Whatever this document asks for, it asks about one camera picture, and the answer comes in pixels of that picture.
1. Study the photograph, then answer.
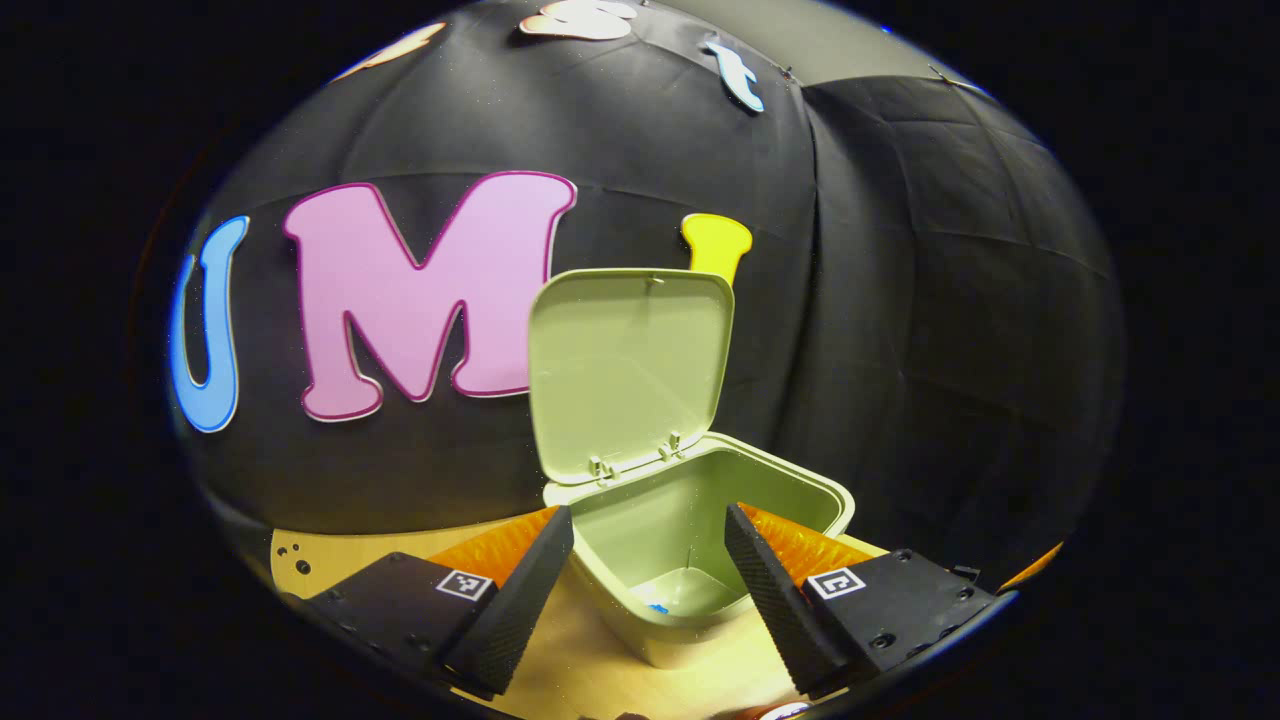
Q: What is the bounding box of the wooden desktop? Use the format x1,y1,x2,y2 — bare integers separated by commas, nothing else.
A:
270,518,891,720

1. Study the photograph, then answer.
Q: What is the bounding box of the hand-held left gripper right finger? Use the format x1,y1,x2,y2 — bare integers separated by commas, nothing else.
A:
724,502,999,699

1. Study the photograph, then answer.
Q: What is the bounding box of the pale green desktop garbage bin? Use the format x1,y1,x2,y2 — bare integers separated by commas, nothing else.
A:
527,267,857,669

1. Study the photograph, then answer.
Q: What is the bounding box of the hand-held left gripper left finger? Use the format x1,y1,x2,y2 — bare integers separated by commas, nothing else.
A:
300,505,576,699

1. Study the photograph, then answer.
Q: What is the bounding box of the black backdrop cloth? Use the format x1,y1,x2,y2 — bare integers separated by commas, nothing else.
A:
165,0,1126,591

